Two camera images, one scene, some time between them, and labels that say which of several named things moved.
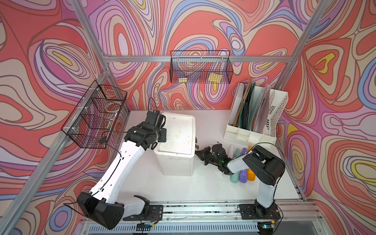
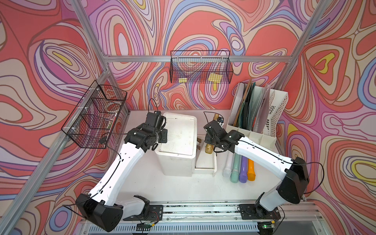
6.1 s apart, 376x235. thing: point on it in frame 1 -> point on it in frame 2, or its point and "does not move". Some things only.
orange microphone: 251,176 does not move
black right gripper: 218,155 -> 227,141
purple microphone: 243,174 does not move
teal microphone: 235,177 does not move
